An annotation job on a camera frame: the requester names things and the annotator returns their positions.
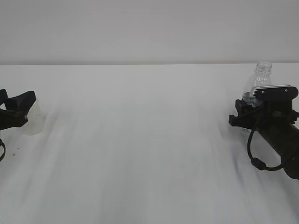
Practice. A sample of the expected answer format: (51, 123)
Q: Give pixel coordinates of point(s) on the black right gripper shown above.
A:
(262, 118)

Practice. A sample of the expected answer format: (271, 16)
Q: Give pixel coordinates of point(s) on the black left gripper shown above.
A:
(16, 109)

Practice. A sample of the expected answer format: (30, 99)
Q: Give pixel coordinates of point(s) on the white paper cup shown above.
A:
(35, 123)

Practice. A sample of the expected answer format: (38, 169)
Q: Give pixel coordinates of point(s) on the clear water bottle green label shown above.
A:
(261, 77)

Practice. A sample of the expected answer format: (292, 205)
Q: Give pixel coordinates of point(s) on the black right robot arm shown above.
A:
(285, 143)

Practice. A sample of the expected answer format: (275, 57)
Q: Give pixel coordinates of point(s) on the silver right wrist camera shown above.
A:
(273, 93)

